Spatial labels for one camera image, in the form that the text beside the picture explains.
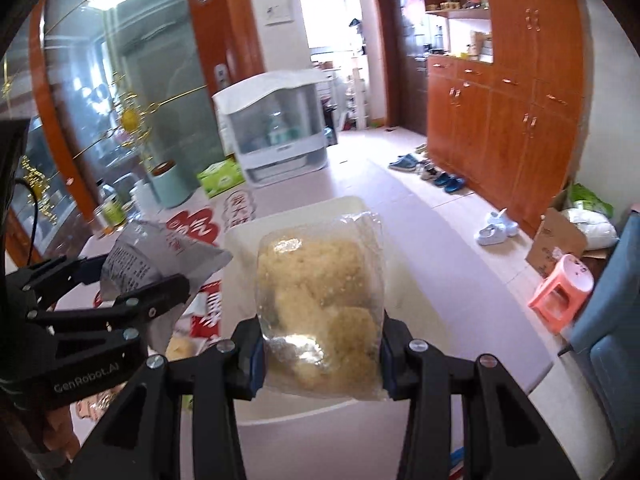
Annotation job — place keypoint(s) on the dark wooden door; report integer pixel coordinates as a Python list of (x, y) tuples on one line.
[(407, 60)]

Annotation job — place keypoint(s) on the pink plastic stool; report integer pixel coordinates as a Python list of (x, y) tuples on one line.
[(562, 290)]

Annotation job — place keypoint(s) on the white shelf rack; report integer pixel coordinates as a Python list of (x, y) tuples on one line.
[(357, 95)]

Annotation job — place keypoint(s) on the wooden wall cabinet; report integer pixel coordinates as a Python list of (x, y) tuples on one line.
[(505, 110)]

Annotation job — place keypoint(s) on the green plastic bag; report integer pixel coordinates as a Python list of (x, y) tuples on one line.
[(592, 197)]

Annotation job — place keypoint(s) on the blue chair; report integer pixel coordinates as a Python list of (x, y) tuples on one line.
[(612, 350)]

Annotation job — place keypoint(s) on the golden ornament tree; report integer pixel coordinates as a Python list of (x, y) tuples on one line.
[(129, 119)]

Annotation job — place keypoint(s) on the green label bottle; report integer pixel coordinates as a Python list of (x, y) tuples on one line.
[(111, 210)]

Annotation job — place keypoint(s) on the red heart-print packet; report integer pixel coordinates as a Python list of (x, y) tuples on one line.
[(192, 227)]

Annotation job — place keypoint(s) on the person's left hand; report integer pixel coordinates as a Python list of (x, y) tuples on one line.
[(60, 430)]

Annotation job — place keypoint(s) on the white plastic tray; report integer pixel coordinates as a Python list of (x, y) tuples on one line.
[(240, 250)]

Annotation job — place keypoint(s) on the clear packet red round print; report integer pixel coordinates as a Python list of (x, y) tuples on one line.
[(239, 210)]

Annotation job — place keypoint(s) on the dark blue shoe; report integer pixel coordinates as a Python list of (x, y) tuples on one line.
[(455, 185), (442, 180)]

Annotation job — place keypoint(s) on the red white block-print packet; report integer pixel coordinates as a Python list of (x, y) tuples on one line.
[(207, 310)]

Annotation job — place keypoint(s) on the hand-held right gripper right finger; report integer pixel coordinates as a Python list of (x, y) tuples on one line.
[(386, 367)]

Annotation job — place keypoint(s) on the grey text-printed snack packet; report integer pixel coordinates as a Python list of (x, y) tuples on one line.
[(135, 260)]

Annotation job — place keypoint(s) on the white wall switch plate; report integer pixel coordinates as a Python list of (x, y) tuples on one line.
[(279, 14)]

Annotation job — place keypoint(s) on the glass sliding door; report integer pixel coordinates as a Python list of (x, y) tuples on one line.
[(150, 50)]

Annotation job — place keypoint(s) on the blue slipper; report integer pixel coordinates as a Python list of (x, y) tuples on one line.
[(410, 160), (399, 165)]

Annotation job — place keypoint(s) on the green tissue pack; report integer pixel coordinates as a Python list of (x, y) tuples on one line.
[(220, 177)]

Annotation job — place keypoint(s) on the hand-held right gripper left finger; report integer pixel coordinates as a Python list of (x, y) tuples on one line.
[(256, 360)]

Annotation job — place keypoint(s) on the mint green cup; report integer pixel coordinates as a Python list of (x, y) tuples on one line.
[(172, 187)]

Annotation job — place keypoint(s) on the white dish cabinet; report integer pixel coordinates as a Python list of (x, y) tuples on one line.
[(270, 125)]

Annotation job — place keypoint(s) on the cardboard box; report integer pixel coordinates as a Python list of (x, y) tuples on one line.
[(557, 242)]

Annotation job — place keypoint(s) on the grey white sneaker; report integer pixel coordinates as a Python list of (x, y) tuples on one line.
[(427, 170)]

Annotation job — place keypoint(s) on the white jar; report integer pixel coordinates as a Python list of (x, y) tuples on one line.
[(144, 197)]

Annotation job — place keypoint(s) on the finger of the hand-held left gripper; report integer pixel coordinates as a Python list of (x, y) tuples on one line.
[(160, 292), (65, 267)]

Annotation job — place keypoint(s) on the white stuffed bag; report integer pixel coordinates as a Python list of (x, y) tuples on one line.
[(595, 230)]

